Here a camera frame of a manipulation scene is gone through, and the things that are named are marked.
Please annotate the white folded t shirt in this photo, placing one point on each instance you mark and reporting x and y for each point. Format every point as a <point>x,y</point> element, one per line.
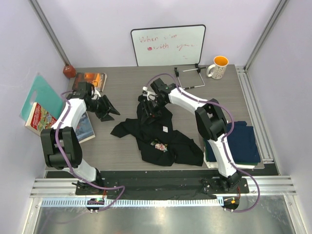
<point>246,165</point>

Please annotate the teal plastic cutting board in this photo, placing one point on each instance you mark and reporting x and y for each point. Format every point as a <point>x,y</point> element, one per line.
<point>42,93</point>

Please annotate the black wire book stand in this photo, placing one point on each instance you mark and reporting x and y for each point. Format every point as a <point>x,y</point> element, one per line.
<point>190,78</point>

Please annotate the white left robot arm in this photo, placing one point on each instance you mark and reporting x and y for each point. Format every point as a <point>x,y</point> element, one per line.
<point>61,147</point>

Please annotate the black t shirt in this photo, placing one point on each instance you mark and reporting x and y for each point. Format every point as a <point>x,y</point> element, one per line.
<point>158,142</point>

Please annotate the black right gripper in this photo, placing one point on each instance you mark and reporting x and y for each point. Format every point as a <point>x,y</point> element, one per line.
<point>146,115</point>

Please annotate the red brown die block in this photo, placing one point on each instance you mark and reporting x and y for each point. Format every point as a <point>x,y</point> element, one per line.
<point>69,71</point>

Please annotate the navy folded t shirt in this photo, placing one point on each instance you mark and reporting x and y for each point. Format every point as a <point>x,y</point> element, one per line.
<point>242,144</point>

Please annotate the orange brown cover book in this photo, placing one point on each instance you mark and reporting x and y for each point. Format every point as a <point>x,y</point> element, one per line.
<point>97,79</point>

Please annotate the white mug orange inside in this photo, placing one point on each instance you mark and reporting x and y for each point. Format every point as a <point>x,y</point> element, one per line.
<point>218,68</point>

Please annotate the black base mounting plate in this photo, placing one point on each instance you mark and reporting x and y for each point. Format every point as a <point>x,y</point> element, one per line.
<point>170,181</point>

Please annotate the small whiteboard with red writing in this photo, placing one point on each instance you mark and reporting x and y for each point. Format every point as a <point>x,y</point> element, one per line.
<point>172,45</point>

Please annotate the blue cover book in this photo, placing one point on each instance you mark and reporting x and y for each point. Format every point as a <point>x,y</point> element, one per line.
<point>84,130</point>

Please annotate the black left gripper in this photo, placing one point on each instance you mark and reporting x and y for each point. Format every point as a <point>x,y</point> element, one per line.
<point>106,104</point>

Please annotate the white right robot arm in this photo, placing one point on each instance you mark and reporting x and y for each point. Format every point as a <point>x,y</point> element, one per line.
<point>210,120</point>

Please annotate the red white cover book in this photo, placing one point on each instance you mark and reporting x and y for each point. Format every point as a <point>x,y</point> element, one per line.
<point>39,119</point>

